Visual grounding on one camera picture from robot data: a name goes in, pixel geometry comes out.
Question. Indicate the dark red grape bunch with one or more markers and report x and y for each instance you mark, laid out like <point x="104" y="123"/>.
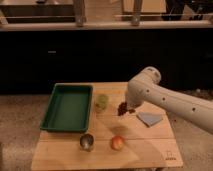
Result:
<point x="122" y="109"/>

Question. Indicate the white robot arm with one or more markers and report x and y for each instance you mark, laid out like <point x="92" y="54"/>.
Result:
<point x="145" y="87"/>

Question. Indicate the green plastic cup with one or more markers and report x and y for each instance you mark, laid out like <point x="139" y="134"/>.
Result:
<point x="102" y="101"/>

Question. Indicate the small metal cup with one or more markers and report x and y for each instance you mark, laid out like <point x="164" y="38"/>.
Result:
<point x="86" y="142"/>

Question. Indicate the green plastic tray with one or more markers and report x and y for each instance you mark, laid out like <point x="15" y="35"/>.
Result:
<point x="68" y="109"/>

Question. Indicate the wooden table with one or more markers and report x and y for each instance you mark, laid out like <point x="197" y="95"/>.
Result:
<point x="144" y="147"/>

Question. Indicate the blue folded cloth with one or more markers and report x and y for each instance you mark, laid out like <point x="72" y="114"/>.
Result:
<point x="149" y="119"/>

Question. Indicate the red yellow apple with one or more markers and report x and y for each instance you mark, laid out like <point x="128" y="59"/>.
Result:
<point x="117" y="143"/>

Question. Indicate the clutter on floor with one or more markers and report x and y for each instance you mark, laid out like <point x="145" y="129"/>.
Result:
<point x="204" y="92"/>

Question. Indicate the right metal post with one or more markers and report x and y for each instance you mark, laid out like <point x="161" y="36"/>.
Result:
<point x="136" y="13"/>

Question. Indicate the metal post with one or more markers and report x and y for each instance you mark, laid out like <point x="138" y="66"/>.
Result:
<point x="136" y="13"/>
<point x="79" y="9"/>

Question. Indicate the left metal post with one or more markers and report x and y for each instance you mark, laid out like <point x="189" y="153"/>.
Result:
<point x="79" y="9"/>

